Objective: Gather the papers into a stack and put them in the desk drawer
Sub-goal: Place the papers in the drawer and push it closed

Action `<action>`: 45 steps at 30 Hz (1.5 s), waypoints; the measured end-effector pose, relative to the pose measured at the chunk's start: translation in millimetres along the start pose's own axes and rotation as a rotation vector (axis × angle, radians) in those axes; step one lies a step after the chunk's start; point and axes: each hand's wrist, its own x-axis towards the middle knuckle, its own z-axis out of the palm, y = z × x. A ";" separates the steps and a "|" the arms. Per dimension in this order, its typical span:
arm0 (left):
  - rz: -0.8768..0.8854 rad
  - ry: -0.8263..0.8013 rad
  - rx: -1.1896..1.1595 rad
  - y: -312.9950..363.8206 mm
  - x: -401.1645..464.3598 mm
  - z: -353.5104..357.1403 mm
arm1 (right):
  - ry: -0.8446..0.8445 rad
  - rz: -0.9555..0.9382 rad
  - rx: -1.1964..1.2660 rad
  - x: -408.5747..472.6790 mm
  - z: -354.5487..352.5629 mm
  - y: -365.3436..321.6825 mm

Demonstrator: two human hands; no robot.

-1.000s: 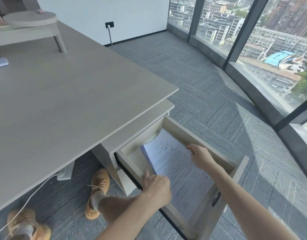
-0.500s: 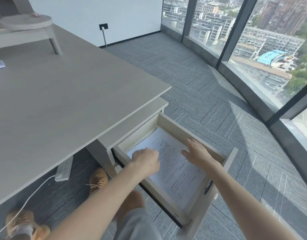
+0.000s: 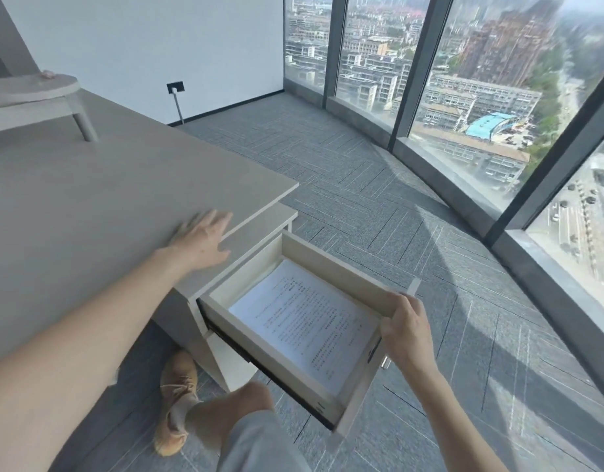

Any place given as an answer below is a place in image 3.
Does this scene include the grey office desk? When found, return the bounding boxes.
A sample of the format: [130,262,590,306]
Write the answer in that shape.
[0,88,301,370]

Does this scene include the tan lace-up shoe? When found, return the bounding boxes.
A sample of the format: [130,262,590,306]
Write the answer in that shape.
[153,350,201,458]

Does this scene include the grey wooden desk riser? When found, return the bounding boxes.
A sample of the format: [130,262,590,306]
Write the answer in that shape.
[0,73,100,143]

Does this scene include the printed white paper sheet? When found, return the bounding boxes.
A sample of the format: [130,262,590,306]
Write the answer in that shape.
[228,259,382,397]

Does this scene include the grey slanted column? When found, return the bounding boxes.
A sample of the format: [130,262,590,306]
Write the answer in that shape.
[0,0,39,78]

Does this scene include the person's right forearm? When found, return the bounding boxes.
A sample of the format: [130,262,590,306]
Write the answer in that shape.
[405,356,518,472]

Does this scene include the person's left hand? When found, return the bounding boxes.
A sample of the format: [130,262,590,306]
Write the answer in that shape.
[170,209,234,274]

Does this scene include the white wooden drawer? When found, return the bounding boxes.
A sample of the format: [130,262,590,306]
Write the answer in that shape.
[198,230,422,446]

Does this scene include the person's left forearm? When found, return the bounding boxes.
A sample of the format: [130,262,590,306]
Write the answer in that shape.
[0,246,184,472]

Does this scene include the person's right hand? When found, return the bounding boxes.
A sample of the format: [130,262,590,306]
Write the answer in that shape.
[379,293,433,372]

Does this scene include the dark window mullion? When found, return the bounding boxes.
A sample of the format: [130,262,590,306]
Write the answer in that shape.
[323,0,350,109]
[390,0,456,152]
[485,69,604,247]

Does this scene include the white drawer pedestal cabinet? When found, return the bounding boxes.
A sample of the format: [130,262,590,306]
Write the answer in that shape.
[152,201,298,395]

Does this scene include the person's leg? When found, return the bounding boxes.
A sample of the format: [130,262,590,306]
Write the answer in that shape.
[184,382,276,454]

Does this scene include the light grey shorts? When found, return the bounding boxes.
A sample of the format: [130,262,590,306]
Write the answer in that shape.
[217,410,313,472]

